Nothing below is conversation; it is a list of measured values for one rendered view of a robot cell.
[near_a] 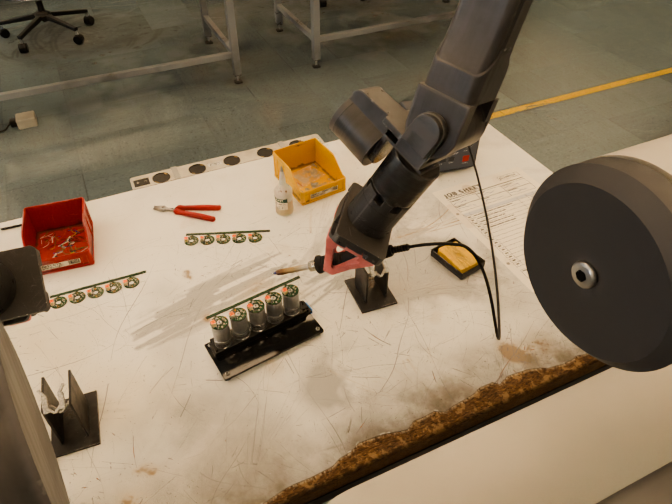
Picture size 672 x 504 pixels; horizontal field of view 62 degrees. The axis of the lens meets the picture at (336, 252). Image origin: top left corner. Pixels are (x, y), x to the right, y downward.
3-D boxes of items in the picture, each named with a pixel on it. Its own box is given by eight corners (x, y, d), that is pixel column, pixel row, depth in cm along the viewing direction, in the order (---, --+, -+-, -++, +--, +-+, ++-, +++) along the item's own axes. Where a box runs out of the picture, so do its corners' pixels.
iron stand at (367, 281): (355, 317, 91) (371, 308, 82) (339, 267, 93) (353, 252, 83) (389, 307, 93) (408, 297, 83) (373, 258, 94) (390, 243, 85)
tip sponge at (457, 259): (484, 266, 95) (486, 260, 94) (461, 280, 92) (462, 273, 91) (453, 242, 99) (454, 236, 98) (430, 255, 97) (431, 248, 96)
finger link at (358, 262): (300, 271, 70) (335, 226, 64) (314, 235, 75) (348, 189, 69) (346, 296, 72) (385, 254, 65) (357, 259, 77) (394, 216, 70)
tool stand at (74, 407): (62, 455, 74) (36, 465, 63) (47, 381, 76) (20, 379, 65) (107, 441, 75) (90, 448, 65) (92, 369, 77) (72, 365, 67)
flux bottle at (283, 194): (273, 207, 107) (269, 163, 100) (290, 203, 107) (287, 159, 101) (278, 218, 104) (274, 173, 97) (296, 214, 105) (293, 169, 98)
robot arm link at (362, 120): (448, 131, 52) (486, 117, 58) (366, 47, 54) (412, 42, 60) (379, 213, 59) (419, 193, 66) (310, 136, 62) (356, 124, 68)
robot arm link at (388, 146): (428, 178, 56) (454, 165, 61) (383, 130, 58) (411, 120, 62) (391, 220, 61) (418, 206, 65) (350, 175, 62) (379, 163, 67)
